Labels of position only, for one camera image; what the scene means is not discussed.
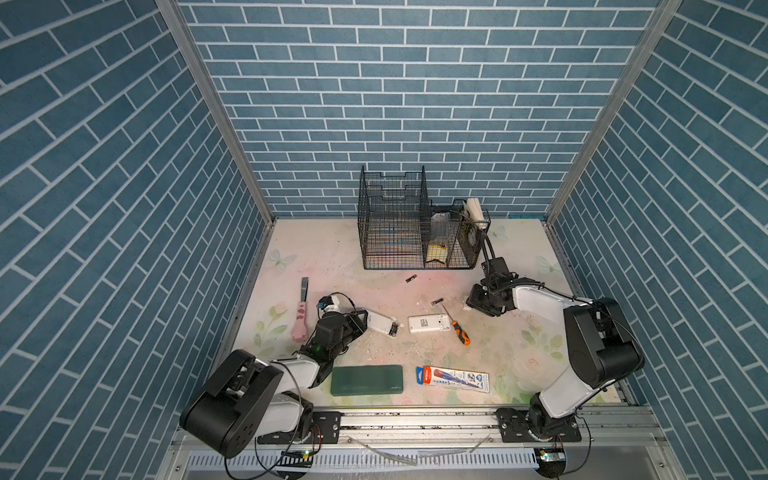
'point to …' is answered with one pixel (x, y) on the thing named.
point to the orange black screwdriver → (460, 333)
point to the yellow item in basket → (437, 252)
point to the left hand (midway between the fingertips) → (367, 315)
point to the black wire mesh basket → (402, 229)
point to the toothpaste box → (453, 378)
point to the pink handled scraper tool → (300, 333)
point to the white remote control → (430, 322)
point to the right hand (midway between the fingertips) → (469, 299)
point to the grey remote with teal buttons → (383, 323)
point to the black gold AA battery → (413, 276)
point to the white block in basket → (473, 206)
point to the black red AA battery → (436, 301)
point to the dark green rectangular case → (367, 380)
